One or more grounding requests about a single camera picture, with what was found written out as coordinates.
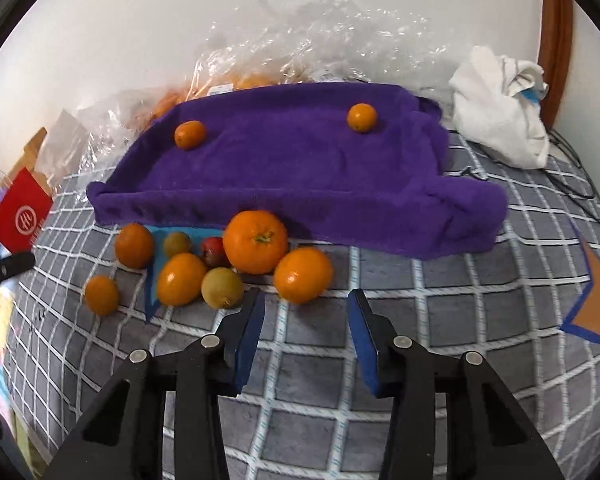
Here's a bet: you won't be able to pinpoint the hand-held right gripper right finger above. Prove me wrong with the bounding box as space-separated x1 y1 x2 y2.
346 288 566 480

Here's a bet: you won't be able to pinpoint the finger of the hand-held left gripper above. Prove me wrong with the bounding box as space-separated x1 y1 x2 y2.
0 252 36 297

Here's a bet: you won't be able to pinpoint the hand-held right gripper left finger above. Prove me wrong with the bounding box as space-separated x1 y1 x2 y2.
42 287 267 480

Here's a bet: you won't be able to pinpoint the yellow-green round fruit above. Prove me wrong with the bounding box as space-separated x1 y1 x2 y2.
201 267 245 309

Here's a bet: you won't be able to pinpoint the medium orange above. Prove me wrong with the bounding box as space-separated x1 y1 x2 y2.
115 223 155 269
156 253 208 307
273 247 334 305

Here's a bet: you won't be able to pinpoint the large orange with stem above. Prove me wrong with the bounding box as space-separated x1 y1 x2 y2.
222 209 289 275

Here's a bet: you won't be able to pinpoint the small red fruit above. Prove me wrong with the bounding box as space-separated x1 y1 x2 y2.
200 236 229 268

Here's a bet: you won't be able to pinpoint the small orange kumquat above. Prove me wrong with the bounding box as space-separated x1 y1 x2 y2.
346 103 378 134
84 275 120 316
174 120 207 150

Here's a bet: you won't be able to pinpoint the small green-brown fruit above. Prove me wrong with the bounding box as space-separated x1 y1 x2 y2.
162 230 193 258

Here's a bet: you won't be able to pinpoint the purple towel tray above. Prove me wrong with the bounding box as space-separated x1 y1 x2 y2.
86 82 508 261

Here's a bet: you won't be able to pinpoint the red paper bag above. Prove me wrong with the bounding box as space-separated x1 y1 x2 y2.
0 167 55 256

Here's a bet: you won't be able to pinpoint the checked grey tablecloth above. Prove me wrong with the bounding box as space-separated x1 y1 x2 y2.
0 130 600 480

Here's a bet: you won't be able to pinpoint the wooden chair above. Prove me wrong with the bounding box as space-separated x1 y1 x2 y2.
15 127 48 176

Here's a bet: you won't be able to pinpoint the grey translucent plastic bag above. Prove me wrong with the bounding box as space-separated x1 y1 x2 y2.
35 110 91 186

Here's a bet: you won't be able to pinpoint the crumpled clear plastic bag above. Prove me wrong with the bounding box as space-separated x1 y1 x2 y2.
75 87 181 176

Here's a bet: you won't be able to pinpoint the white crumpled cloth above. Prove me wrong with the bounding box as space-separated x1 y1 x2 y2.
448 45 551 170

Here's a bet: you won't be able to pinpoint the blue tissue box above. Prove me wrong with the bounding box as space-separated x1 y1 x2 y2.
517 85 548 107

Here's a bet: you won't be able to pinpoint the large clear plastic bag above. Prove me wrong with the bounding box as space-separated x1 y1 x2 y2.
145 0 451 126

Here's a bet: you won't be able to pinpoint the black cables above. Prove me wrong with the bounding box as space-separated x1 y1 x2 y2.
445 127 600 233

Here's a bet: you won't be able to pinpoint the brown wooden door frame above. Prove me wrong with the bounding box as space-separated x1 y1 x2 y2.
537 0 576 133

